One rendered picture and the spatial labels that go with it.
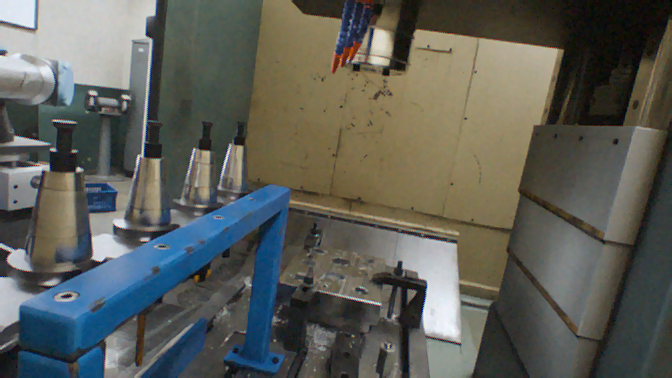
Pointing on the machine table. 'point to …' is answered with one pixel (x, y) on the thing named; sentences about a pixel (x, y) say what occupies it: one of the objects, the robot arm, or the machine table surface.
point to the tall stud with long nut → (385, 359)
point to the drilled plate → (366, 310)
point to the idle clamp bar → (348, 367)
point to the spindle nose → (387, 41)
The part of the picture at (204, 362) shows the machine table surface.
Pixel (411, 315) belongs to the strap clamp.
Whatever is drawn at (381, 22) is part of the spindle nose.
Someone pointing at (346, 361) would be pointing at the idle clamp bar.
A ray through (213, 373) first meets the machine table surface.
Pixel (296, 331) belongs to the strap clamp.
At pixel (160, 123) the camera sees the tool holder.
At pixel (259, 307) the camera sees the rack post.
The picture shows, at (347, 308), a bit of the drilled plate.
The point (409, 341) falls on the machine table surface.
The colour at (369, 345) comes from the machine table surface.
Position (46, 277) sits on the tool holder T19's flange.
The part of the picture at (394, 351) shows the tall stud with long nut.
